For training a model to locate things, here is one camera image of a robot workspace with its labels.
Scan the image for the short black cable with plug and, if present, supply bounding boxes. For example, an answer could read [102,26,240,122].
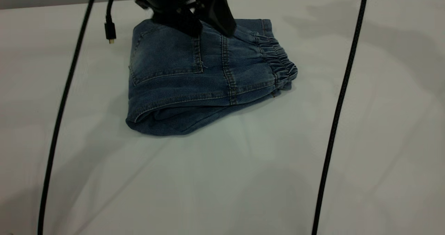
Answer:
[105,0,118,44]

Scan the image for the long black cable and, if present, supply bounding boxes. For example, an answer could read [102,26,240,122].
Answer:
[311,0,370,235]
[38,0,100,235]

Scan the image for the blue denim pants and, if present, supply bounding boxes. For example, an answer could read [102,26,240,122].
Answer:
[125,18,299,137]

